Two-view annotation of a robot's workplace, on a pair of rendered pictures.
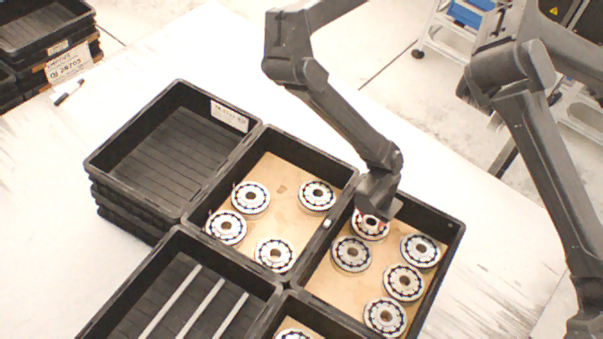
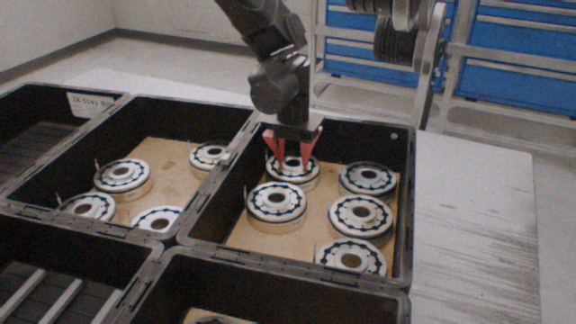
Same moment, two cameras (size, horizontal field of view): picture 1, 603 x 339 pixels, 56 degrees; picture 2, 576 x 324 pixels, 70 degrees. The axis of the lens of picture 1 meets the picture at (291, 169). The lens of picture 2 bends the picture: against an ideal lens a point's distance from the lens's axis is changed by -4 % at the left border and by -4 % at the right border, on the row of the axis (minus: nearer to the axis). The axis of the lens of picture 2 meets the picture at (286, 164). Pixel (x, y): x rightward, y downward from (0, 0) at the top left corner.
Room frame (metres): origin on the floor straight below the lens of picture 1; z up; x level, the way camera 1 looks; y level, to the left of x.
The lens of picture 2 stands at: (0.18, -0.14, 1.31)
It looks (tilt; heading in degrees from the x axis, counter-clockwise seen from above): 34 degrees down; 353
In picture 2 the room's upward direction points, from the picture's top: straight up
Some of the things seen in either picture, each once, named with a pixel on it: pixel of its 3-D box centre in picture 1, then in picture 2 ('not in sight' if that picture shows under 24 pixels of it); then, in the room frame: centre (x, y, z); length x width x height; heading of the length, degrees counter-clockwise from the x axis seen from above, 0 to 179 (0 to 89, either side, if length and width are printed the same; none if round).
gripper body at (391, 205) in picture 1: (381, 195); (292, 108); (0.84, -0.23, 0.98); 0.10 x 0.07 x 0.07; 61
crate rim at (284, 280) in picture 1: (275, 196); (148, 153); (0.83, 0.03, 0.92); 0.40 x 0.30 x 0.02; 158
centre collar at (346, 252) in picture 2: (386, 317); (351, 261); (0.59, -0.28, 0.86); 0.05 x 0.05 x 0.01
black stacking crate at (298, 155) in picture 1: (273, 208); (153, 176); (0.83, 0.03, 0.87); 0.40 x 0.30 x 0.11; 158
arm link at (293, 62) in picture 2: (386, 182); (291, 76); (0.84, -0.22, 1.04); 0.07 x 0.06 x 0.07; 149
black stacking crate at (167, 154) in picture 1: (179, 156); (22, 154); (0.94, 0.31, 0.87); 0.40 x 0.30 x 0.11; 158
